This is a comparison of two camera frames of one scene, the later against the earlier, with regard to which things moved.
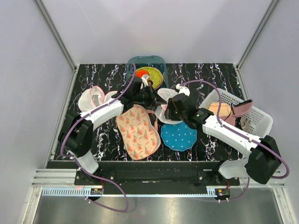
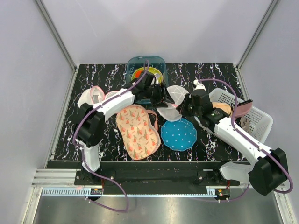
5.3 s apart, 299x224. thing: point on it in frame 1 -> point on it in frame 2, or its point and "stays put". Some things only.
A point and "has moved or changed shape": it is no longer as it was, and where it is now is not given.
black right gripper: (168, 112) -> (182, 108)
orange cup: (140, 73) stays put
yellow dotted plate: (155, 75) stays put
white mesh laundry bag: (165, 94) has moved or changed shape
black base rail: (161, 178) stays put
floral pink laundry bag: (138, 132) stays put
